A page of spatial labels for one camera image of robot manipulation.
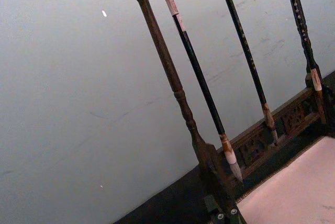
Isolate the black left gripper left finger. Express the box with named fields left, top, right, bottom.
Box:
left=203, top=172, right=229, bottom=224

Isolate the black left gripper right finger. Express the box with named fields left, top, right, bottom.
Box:
left=221, top=182, right=245, bottom=224

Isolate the black table cloth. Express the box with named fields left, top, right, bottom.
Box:
left=145, top=70, right=335, bottom=224

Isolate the white paper sheet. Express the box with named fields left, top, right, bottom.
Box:
left=234, top=137, right=335, bottom=224

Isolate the black brush with white tuft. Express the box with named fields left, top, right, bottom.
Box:
left=162, top=0, right=244, bottom=184

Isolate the black brush with grey tuft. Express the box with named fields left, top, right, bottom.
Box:
left=218, top=0, right=280, bottom=148

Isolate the carved dark wooden brush rack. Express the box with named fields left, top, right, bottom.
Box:
left=83, top=0, right=335, bottom=186

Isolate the black brush with brown tuft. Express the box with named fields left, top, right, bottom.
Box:
left=283, top=0, right=328, bottom=125

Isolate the plain pale wall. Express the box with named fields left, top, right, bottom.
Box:
left=0, top=0, right=335, bottom=224

